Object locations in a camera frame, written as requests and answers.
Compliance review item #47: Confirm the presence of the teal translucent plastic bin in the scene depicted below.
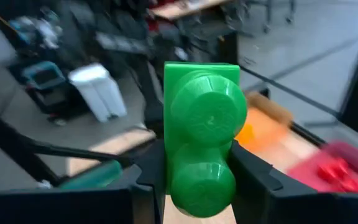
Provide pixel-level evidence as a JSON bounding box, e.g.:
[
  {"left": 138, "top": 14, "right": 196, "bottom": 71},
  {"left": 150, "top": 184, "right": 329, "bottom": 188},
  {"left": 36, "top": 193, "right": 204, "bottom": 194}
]
[{"left": 58, "top": 159, "right": 124, "bottom": 191}]

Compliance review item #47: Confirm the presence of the blue teach pendant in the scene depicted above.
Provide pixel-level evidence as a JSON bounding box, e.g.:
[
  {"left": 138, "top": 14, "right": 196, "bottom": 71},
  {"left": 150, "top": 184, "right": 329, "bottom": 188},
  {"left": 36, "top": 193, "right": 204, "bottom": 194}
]
[{"left": 21, "top": 60, "right": 67, "bottom": 91}]

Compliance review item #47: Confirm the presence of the green toy block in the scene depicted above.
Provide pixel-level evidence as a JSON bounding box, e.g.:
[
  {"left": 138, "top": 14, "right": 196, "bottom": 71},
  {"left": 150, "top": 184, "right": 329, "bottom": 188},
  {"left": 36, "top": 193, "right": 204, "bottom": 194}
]
[{"left": 162, "top": 61, "right": 249, "bottom": 218}]

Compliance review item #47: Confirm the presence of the white waste bin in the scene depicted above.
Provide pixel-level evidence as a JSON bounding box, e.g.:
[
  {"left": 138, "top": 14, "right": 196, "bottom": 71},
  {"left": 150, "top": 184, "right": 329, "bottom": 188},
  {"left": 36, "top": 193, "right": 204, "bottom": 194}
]
[{"left": 68, "top": 62, "right": 128, "bottom": 123}]

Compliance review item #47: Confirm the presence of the red translucent plastic bin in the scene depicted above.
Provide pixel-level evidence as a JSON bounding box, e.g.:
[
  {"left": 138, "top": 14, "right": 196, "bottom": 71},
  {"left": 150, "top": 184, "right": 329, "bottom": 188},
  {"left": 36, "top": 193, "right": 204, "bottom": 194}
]
[{"left": 287, "top": 139, "right": 358, "bottom": 194}]

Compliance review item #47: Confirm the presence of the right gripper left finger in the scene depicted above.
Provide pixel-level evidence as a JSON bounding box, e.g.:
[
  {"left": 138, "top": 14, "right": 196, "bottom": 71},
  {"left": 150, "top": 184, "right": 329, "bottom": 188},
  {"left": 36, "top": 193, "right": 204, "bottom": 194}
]
[{"left": 113, "top": 139, "right": 167, "bottom": 224}]

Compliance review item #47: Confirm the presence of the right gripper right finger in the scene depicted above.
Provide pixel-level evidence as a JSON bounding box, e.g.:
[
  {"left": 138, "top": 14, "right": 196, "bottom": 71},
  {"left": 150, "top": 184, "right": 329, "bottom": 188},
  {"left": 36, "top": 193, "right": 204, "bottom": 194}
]
[{"left": 228, "top": 139, "right": 319, "bottom": 224}]

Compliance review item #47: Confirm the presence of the wooden background table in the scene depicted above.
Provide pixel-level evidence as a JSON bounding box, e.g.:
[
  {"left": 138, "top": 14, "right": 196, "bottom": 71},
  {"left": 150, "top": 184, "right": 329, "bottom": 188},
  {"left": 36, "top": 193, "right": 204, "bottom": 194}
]
[{"left": 150, "top": 0, "right": 232, "bottom": 20}]

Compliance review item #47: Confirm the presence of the orange translucent plastic bin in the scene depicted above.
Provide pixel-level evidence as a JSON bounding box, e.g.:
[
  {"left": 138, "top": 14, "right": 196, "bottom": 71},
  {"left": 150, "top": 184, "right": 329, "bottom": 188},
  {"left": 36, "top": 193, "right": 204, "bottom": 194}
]
[{"left": 234, "top": 91, "right": 294, "bottom": 154}]

